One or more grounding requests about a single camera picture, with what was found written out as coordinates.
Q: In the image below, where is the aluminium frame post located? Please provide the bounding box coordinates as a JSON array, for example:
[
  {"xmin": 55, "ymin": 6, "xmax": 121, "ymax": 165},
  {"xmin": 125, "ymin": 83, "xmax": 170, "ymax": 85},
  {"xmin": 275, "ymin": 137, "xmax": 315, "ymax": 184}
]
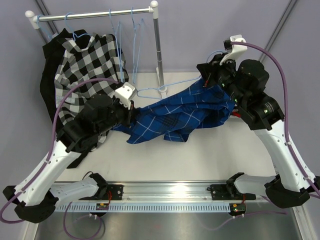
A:
[
  {"xmin": 33, "ymin": 0, "xmax": 59, "ymax": 44},
  {"xmin": 250, "ymin": 0, "xmax": 298, "ymax": 52}
]

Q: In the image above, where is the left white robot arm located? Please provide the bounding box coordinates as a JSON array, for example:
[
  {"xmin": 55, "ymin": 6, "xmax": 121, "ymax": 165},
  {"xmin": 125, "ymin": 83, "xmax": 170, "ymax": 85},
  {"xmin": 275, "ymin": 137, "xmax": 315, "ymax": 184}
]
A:
[{"xmin": 3, "ymin": 93, "xmax": 134, "ymax": 223}]

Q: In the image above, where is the grey white plaid shirt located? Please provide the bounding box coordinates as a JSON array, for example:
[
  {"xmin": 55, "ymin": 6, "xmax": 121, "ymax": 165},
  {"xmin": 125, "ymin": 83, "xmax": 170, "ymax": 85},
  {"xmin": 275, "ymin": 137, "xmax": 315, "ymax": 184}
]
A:
[{"xmin": 53, "ymin": 33, "xmax": 130, "ymax": 152}]

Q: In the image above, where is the white slotted cable duct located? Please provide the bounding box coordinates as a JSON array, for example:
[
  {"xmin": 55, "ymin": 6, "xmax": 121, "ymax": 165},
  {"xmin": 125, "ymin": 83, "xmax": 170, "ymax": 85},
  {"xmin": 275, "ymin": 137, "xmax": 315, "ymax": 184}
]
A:
[{"xmin": 55, "ymin": 202, "xmax": 231, "ymax": 213}]

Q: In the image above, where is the black shirt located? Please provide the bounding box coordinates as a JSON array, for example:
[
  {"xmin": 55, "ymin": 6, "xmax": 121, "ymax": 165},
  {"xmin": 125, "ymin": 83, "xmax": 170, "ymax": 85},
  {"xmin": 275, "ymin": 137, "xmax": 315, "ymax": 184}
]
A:
[{"xmin": 39, "ymin": 28, "xmax": 90, "ymax": 169}]

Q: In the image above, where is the aluminium mounting rail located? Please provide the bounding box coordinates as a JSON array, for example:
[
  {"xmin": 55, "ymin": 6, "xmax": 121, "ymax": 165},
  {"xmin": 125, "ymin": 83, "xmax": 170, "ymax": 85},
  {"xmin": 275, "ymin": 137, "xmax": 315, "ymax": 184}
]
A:
[{"xmin": 49, "ymin": 181, "xmax": 281, "ymax": 202}]

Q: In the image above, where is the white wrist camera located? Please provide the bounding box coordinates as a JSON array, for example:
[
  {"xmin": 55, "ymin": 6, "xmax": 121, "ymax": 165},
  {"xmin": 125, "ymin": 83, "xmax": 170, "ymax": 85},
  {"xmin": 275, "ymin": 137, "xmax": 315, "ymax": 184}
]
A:
[
  {"xmin": 219, "ymin": 34, "xmax": 248, "ymax": 66},
  {"xmin": 114, "ymin": 82, "xmax": 137, "ymax": 110}
]

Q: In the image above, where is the right aluminium frame post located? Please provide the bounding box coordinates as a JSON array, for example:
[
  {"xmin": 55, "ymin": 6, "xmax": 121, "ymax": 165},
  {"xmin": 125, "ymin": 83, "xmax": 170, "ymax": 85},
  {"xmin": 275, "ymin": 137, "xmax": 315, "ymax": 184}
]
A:
[{"xmin": 250, "ymin": 0, "xmax": 298, "ymax": 52}]

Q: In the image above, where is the blue plaid shirt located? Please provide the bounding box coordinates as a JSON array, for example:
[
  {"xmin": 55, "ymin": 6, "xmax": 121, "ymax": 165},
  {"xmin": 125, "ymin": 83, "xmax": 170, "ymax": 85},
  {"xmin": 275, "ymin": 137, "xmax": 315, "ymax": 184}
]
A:
[{"xmin": 113, "ymin": 79, "xmax": 235, "ymax": 145}]

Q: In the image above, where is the left aluminium frame post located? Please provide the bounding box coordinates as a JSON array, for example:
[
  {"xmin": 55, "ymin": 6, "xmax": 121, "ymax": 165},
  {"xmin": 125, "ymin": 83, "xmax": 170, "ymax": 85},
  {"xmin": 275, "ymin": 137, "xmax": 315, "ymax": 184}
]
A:
[{"xmin": 33, "ymin": 0, "xmax": 59, "ymax": 44}]

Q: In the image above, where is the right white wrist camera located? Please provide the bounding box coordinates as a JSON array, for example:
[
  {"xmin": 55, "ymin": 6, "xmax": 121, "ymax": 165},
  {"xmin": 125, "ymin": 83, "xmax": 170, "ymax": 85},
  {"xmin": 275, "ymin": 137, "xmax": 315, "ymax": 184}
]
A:
[{"xmin": 219, "ymin": 34, "xmax": 248, "ymax": 66}]

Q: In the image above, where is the light blue wire hanger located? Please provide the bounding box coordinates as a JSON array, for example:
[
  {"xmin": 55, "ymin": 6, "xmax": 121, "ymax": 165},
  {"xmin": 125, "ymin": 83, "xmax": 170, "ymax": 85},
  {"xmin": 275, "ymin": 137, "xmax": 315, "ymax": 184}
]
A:
[{"xmin": 131, "ymin": 8, "xmax": 145, "ymax": 85}]

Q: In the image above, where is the blue hanger of red shirt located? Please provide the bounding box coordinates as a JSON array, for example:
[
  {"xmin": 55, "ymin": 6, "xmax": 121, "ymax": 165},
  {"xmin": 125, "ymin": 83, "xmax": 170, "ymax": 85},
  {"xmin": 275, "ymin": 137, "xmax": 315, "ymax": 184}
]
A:
[{"xmin": 109, "ymin": 9, "xmax": 125, "ymax": 84}]

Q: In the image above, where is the blue hanger of grey shirt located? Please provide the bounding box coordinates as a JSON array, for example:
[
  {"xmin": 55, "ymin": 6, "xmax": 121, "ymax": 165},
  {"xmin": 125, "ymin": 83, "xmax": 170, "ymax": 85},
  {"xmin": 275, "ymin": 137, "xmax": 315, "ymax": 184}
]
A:
[{"xmin": 64, "ymin": 11, "xmax": 92, "ymax": 43}]

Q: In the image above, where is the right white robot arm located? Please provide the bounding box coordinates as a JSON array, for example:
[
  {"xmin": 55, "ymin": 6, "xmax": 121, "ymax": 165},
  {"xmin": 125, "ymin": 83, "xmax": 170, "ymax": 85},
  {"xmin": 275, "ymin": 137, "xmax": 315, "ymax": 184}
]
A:
[{"xmin": 196, "ymin": 54, "xmax": 320, "ymax": 209}]

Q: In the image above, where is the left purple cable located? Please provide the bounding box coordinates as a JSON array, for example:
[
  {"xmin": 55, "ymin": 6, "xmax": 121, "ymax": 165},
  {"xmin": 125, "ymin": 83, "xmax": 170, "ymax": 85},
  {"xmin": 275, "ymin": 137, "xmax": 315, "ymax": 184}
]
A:
[{"xmin": 0, "ymin": 77, "xmax": 121, "ymax": 224}]

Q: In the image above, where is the metal clothes rack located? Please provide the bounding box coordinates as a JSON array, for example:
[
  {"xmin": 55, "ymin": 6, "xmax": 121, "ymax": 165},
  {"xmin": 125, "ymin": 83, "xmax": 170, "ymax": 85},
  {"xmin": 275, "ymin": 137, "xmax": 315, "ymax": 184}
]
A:
[{"xmin": 25, "ymin": 0, "xmax": 171, "ymax": 101}]

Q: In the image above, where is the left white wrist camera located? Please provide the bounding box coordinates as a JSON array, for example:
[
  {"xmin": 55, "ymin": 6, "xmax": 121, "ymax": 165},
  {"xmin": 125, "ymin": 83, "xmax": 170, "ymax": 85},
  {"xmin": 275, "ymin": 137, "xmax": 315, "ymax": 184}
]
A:
[{"xmin": 114, "ymin": 82, "xmax": 137, "ymax": 110}]

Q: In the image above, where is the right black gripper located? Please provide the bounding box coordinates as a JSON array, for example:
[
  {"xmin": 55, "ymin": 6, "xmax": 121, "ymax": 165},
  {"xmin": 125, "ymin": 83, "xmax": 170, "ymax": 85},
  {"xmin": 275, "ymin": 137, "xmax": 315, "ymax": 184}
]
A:
[{"xmin": 199, "ymin": 52, "xmax": 247, "ymax": 107}]

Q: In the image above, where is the blue hanger of black shirt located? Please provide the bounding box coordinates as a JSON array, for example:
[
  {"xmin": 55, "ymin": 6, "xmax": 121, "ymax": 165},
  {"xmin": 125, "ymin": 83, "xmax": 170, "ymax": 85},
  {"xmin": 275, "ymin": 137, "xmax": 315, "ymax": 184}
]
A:
[{"xmin": 36, "ymin": 14, "xmax": 53, "ymax": 41}]

